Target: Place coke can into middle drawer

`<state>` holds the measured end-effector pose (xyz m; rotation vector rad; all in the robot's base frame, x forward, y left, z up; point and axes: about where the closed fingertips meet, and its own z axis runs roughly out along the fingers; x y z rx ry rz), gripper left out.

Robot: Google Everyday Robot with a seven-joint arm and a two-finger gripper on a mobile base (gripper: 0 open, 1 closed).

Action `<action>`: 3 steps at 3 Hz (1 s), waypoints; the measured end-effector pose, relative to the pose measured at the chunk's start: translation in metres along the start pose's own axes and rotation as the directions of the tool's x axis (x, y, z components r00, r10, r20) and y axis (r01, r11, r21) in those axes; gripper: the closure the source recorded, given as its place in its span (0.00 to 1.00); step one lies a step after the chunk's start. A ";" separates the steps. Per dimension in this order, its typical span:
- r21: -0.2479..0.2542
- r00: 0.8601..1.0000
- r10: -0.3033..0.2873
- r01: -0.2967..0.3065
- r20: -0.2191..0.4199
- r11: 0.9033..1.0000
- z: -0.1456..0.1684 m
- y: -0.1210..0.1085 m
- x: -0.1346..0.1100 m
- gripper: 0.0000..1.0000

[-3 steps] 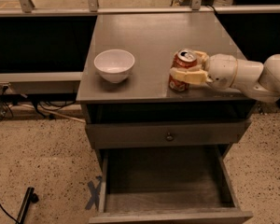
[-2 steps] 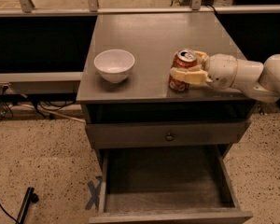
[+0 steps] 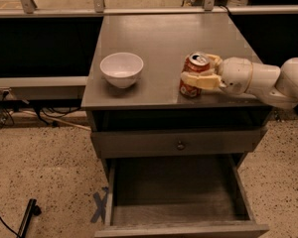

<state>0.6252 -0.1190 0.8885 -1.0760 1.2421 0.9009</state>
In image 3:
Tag white rounded gripper body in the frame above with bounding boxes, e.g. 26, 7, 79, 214
220, 58, 252, 95

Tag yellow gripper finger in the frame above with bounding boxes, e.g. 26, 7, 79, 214
180, 69, 222, 90
207, 54, 223, 70

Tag red coke can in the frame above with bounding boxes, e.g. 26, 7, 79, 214
179, 52, 211, 97

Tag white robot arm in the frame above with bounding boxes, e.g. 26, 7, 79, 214
179, 52, 298, 109

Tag closed grey top drawer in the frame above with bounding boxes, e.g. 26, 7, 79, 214
91, 127, 266, 159

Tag round metal drawer knob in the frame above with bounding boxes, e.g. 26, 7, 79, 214
177, 141, 186, 151

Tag grey wooden drawer cabinet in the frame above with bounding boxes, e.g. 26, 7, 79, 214
82, 13, 284, 238

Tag open grey middle drawer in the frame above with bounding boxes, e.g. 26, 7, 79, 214
95, 155, 269, 238

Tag white ceramic bowl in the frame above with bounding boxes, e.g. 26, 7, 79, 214
99, 53, 144, 88

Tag blue tape cross mark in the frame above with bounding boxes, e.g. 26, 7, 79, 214
90, 186, 109, 223

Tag black bar on floor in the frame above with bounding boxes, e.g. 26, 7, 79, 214
17, 198, 42, 238

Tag black cables under railing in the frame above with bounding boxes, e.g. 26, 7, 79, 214
0, 89, 82, 129

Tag metal railing frame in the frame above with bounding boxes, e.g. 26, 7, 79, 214
0, 0, 298, 101

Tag black floor cable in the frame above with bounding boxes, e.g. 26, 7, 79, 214
0, 207, 20, 238

